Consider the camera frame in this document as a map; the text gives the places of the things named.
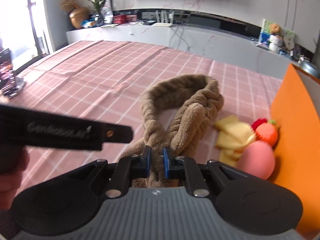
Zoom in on green plant in glass vase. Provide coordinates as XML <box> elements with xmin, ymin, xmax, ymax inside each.
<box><xmin>86</xmin><ymin>0</ymin><xmax>113</xmax><ymax>28</ymax></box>

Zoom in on yellow cloth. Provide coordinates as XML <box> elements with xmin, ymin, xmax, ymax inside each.
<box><xmin>213</xmin><ymin>115</ymin><xmax>256</xmax><ymax>167</ymax></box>

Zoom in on brown round vase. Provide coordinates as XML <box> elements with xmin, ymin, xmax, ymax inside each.
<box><xmin>69</xmin><ymin>7</ymin><xmax>90</xmax><ymax>29</ymax></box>

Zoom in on brown braided plush rope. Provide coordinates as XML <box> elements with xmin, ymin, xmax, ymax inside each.
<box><xmin>117</xmin><ymin>74</ymin><xmax>225</xmax><ymax>189</ymax></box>

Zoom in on dark rack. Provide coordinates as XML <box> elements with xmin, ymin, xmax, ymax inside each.
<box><xmin>1</xmin><ymin>49</ymin><xmax>25</xmax><ymax>99</ymax></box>

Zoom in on pink soft ball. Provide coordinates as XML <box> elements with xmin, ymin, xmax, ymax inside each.
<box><xmin>236</xmin><ymin>140</ymin><xmax>276</xmax><ymax>180</ymax></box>

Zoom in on orange storage box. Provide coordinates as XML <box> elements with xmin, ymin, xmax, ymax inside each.
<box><xmin>270</xmin><ymin>64</ymin><xmax>319</xmax><ymax>238</ymax></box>

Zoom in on green picture board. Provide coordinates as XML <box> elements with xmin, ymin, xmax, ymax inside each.
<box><xmin>257</xmin><ymin>19</ymin><xmax>296</xmax><ymax>55</ymax></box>

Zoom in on red box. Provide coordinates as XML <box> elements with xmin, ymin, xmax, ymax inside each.
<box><xmin>113</xmin><ymin>15</ymin><xmax>127</xmax><ymax>24</ymax></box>

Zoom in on white wifi router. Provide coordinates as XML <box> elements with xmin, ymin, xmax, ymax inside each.
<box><xmin>153</xmin><ymin>10</ymin><xmax>175</xmax><ymax>28</ymax></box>

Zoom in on grey metal trash can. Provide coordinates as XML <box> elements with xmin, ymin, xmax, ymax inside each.
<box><xmin>300</xmin><ymin>61</ymin><xmax>320</xmax><ymax>79</ymax></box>

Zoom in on orange crochet fruit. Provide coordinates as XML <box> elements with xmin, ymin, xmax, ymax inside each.
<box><xmin>251</xmin><ymin>118</ymin><xmax>279</xmax><ymax>147</ymax></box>

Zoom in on left hand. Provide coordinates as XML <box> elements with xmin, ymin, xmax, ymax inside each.
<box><xmin>1</xmin><ymin>148</ymin><xmax>30</xmax><ymax>210</ymax></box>

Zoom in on pink checkered tablecloth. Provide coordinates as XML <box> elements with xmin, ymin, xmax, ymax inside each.
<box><xmin>8</xmin><ymin>39</ymin><xmax>283</xmax><ymax>196</ymax></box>

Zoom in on white marble tv console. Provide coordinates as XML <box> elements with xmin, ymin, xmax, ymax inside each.
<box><xmin>66</xmin><ymin>24</ymin><xmax>292</xmax><ymax>79</ymax></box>

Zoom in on grey cables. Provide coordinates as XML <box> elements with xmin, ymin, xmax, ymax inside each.
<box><xmin>168</xmin><ymin>23</ymin><xmax>190</xmax><ymax>53</ymax></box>

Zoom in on plush doll on white pot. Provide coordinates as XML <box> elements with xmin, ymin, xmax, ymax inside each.
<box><xmin>268</xmin><ymin>23</ymin><xmax>283</xmax><ymax>54</ymax></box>

